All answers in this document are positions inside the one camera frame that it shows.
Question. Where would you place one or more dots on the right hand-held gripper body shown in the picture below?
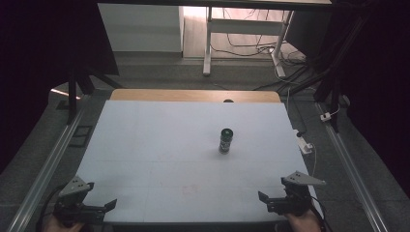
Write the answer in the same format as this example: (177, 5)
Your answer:
(298, 196)

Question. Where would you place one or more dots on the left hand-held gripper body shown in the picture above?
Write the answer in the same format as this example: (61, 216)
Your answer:
(74, 188)

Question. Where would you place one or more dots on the person's right hand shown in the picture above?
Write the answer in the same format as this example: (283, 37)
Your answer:
(304, 223)

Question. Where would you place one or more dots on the person's left hand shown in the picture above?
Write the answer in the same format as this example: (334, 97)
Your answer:
(61, 227)

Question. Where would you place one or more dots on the white power strip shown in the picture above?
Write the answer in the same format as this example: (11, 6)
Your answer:
(303, 143)

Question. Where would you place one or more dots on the dark spice jar green cap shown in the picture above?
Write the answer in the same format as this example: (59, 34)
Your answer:
(226, 141)

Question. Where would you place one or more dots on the small white adapter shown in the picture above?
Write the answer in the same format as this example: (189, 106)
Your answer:
(326, 116)

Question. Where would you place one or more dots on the white table cover sheet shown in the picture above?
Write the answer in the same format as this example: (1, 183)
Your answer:
(180, 151)

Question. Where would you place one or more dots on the black metal stand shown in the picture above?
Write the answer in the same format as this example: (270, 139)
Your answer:
(335, 77)
(73, 93)

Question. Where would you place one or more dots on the black curtain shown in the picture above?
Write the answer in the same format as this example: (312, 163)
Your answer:
(35, 64)
(383, 80)

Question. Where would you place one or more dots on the white cabinet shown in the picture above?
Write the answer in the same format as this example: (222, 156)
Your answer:
(141, 29)

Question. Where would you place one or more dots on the aluminium rail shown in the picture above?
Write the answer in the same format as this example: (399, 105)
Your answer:
(45, 170)
(351, 170)

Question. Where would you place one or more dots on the black rectangular floor frame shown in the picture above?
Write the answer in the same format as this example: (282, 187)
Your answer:
(81, 136)

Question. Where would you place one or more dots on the white metal desk frame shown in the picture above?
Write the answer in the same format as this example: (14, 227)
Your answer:
(245, 26)

